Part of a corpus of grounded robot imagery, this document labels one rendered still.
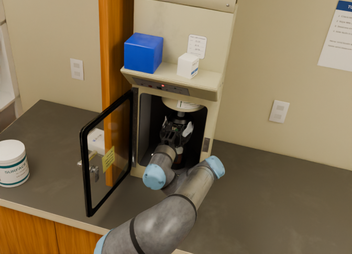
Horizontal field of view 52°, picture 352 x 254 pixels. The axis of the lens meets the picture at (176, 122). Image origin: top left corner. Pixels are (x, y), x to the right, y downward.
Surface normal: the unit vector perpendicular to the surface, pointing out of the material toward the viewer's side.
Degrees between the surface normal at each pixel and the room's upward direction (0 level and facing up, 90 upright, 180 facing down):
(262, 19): 90
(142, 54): 90
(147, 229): 33
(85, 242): 90
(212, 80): 0
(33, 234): 90
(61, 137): 0
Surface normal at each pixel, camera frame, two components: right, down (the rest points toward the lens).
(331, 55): -0.25, 0.54
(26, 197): 0.09, -0.82
